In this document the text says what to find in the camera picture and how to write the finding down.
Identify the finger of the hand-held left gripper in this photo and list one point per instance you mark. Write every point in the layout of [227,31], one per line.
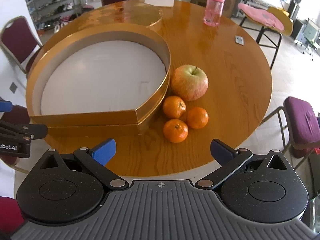
[5,106]
[30,131]

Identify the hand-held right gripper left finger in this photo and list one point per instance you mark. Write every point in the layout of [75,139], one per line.
[105,151]

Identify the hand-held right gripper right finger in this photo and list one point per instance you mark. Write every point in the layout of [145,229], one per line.
[221,151]

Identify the gold gift box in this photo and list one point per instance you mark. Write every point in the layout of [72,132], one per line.
[87,118]

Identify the orange mandarin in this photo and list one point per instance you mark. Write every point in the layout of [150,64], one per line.
[175,130]
[174,107]
[197,118]

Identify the red yellow apple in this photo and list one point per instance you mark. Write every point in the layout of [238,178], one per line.
[189,83]

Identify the round wooden desktop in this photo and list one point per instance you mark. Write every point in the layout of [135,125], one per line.
[225,85]

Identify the floor outlet plate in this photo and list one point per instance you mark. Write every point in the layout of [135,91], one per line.
[13,87]

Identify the person's red clothing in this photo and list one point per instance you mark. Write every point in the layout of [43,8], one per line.
[8,215]

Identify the purple cushioned chair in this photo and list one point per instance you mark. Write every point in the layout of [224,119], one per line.
[301,120]

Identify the small grey card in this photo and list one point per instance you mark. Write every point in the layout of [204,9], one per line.
[239,40]

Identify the metal shoe rack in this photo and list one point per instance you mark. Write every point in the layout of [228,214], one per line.
[55,2]

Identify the pink stool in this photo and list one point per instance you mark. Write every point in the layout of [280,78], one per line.
[88,6]

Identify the gold box lid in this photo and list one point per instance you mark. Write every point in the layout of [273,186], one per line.
[140,15]

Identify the pink water bottle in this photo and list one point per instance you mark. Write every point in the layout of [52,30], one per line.
[212,10]

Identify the pink cloth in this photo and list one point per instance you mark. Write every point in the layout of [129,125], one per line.
[260,15]

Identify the green office chair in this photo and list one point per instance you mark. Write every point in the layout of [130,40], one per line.
[310,33]

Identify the yellow chair with cushion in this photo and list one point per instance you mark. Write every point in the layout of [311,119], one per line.
[282,15]

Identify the standing fan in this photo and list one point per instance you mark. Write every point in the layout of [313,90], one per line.
[295,3]

